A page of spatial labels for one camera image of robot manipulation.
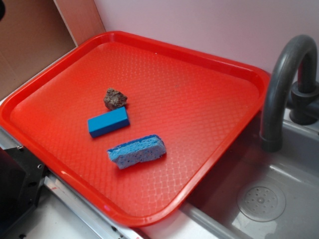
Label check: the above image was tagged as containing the blue rectangular block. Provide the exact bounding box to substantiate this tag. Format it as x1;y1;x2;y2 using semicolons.
88;107;130;138

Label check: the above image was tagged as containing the round sink drain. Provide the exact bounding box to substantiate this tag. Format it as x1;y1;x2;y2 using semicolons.
237;181;286;222

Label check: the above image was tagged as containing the blue sponge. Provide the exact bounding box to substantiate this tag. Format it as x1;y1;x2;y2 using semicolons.
107;134;166;169

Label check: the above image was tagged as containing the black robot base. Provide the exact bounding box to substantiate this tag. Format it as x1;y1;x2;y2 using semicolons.
0;147;47;238

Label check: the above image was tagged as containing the grey curved faucet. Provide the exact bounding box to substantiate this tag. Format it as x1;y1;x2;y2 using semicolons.
260;35;319;152

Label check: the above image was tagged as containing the brown cardboard panel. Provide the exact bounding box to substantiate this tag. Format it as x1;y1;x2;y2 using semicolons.
0;0;105;99

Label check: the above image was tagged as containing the brown rock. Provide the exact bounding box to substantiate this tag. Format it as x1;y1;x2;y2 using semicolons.
104;88;128;110

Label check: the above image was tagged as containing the red plastic tray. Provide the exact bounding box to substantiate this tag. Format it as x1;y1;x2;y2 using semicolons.
0;31;269;227

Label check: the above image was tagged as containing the grey plastic sink basin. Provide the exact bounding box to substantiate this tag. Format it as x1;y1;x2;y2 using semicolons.
181;117;319;239

